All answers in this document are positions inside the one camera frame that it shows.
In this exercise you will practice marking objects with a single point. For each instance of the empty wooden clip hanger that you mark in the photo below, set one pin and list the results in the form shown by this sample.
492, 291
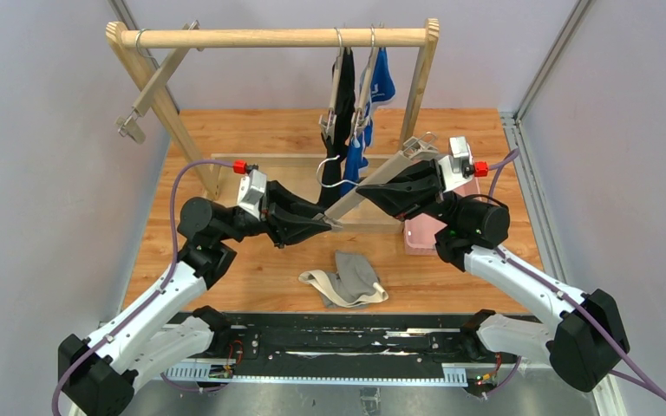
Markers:
150, 57

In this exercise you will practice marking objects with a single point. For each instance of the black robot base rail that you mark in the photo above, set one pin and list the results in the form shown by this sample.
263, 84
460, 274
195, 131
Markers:
340, 349

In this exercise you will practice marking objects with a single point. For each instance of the wooden hanger holding black underwear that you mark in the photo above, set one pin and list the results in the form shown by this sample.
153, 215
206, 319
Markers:
327, 122

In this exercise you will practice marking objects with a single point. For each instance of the grey underwear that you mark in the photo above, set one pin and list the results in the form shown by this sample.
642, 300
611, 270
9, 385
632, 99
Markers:
353, 285

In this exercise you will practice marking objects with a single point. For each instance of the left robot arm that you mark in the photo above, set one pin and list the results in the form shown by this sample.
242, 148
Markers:
102, 372

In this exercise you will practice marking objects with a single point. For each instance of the wooden clothes rack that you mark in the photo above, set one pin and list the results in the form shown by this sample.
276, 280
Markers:
245, 69

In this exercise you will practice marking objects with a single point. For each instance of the wooden hanger holding blue underwear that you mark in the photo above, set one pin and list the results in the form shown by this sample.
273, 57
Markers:
360, 118

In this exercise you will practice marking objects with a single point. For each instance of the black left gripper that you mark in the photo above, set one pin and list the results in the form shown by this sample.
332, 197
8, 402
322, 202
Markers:
272, 211

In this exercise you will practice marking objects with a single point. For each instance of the pink perforated plastic basket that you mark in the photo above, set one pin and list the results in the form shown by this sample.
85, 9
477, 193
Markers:
419, 231

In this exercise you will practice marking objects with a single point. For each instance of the wooden clip hanger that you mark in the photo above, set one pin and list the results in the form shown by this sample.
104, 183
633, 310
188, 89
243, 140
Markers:
150, 57
414, 150

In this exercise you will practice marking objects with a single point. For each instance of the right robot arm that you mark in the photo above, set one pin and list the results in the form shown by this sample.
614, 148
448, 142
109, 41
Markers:
580, 335

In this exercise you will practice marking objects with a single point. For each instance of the black underwear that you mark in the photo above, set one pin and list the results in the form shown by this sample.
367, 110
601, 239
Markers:
337, 147

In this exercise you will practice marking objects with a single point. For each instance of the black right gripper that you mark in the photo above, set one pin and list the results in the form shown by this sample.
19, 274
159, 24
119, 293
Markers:
434, 189

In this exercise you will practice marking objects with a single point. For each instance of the blue underwear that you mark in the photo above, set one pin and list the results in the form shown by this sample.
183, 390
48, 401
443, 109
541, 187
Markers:
382, 91

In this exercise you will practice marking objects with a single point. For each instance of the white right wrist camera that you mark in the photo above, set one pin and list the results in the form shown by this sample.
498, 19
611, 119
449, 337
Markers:
457, 166

